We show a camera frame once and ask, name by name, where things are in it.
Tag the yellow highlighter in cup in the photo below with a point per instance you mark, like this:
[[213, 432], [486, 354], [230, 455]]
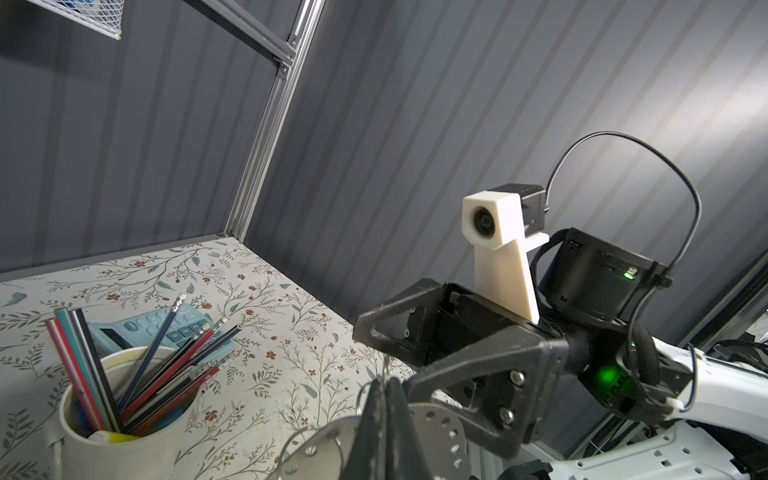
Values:
[[108, 437]]

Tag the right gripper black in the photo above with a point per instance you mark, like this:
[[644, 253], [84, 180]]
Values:
[[500, 367]]

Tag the white pencil cup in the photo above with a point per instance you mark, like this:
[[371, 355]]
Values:
[[73, 456]]

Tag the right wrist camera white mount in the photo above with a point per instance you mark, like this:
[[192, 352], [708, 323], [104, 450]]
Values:
[[503, 225]]

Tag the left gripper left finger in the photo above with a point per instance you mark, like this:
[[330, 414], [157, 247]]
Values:
[[367, 458]]

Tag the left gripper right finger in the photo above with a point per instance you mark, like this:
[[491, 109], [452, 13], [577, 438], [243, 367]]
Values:
[[404, 457]]

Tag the white wire mesh basket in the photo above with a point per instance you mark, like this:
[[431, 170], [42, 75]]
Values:
[[102, 16]]

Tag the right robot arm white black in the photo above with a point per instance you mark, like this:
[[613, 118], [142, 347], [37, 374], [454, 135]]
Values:
[[714, 410]]

